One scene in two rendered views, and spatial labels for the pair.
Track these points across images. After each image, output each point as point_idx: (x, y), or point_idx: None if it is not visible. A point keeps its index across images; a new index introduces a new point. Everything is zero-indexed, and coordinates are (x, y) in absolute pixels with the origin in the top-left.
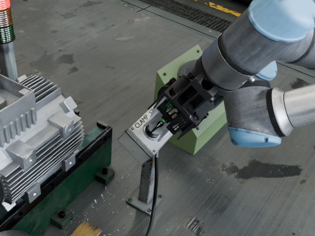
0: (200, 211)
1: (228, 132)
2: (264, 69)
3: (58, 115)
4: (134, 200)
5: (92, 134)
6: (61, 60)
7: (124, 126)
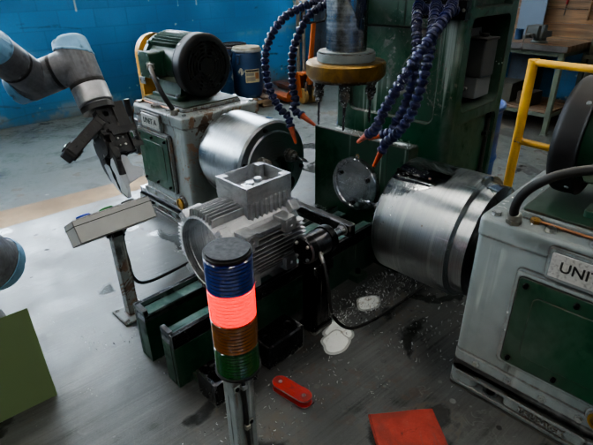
0: (91, 298)
1: (17, 272)
2: None
3: None
4: None
5: (160, 305)
6: None
7: (87, 407)
